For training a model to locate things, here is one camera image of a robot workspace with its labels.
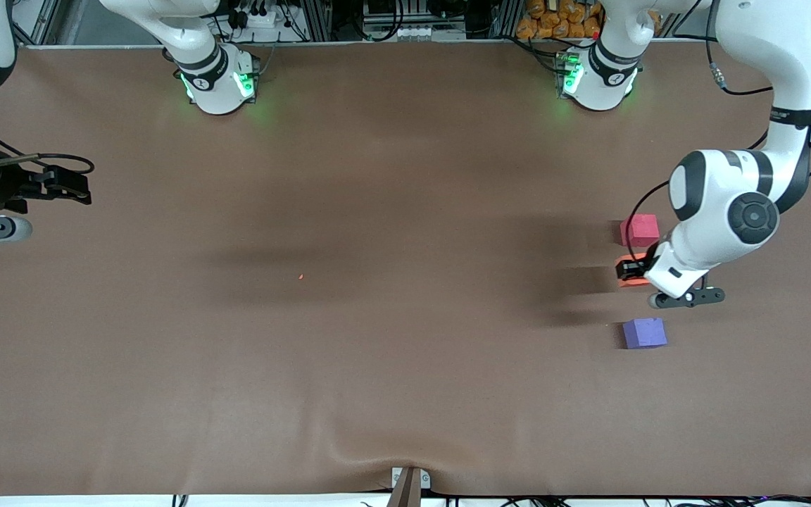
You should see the pile of orange objects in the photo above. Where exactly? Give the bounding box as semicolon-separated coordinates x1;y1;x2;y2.
516;0;603;40

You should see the white terminal block row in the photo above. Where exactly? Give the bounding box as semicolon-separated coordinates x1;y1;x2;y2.
395;26;466;42

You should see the orange foam cube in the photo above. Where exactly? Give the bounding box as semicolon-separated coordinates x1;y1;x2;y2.
617;251;650;289

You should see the brown table mat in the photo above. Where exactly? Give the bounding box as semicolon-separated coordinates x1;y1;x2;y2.
0;39;811;497

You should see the brown wooden post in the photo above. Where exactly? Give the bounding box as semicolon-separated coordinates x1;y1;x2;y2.
386;468;423;507

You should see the purple foam cube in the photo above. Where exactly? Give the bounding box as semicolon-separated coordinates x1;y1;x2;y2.
622;318;668;350

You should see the white power strip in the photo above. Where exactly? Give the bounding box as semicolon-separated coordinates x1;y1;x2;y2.
226;6;290;30

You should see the pink foam cube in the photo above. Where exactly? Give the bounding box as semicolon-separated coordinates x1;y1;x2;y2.
620;214;660;248

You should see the aluminium frame strut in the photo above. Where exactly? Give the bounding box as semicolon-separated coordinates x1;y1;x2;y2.
15;0;68;49

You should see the small metal edge bracket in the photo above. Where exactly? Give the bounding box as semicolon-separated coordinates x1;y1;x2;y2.
391;467;432;491

